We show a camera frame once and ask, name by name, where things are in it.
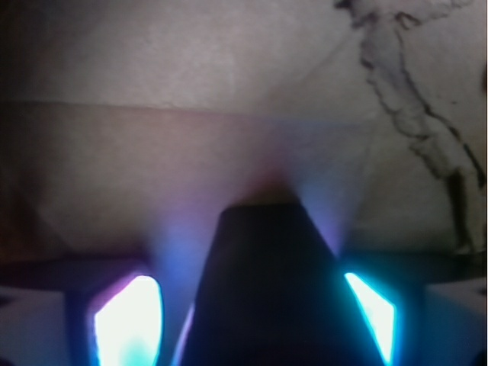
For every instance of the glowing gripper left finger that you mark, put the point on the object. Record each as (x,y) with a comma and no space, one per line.
(114,314)

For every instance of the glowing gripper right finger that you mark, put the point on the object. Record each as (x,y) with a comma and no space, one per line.
(389,289)

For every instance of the brown paper bag bin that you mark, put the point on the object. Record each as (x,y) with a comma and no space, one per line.
(127,126)

